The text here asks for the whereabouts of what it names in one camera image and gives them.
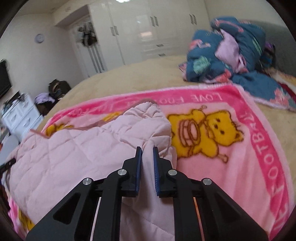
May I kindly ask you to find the white drawer cabinet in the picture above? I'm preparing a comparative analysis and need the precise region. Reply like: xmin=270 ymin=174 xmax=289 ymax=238
xmin=1 ymin=93 xmax=44 ymax=142

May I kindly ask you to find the white glossy wardrobe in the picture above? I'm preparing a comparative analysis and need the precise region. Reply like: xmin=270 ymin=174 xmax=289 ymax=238
xmin=53 ymin=1 xmax=210 ymax=70

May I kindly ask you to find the blue floral crumpled duvet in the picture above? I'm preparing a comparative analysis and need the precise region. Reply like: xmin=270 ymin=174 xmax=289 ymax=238
xmin=179 ymin=16 xmax=295 ymax=112

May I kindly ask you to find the dark clothes and bags pile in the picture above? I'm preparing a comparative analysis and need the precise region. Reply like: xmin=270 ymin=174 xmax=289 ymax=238
xmin=35 ymin=79 xmax=71 ymax=116

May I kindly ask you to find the round purple wall clock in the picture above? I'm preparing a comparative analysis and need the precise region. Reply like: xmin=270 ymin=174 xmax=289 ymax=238
xmin=35 ymin=34 xmax=45 ymax=44

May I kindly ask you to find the pink bear football blanket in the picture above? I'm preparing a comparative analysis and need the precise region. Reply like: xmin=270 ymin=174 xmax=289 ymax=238
xmin=6 ymin=85 xmax=295 ymax=240

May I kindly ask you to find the grey upholstered headboard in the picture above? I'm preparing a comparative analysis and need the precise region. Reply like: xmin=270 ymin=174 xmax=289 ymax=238
xmin=249 ymin=20 xmax=296 ymax=76

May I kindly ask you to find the pink quilted padded jacket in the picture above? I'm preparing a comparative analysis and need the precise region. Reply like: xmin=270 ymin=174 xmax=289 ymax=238
xmin=6 ymin=101 xmax=176 ymax=240

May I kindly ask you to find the black wall-mounted television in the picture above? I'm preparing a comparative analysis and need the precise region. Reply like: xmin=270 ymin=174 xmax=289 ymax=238
xmin=0 ymin=60 xmax=12 ymax=98

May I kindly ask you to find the grey low bench cabinet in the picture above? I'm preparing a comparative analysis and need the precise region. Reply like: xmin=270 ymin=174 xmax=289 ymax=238
xmin=0 ymin=135 xmax=19 ymax=165

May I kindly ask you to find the lilac garment on pile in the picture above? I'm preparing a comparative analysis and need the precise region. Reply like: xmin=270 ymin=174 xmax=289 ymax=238
xmin=34 ymin=92 xmax=55 ymax=104

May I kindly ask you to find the white door with hanging bags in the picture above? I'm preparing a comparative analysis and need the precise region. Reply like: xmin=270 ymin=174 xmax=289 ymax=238
xmin=69 ymin=16 xmax=107 ymax=78

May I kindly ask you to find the beige bed cover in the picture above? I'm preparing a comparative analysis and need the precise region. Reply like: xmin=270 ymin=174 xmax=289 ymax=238
xmin=38 ymin=55 xmax=295 ymax=174

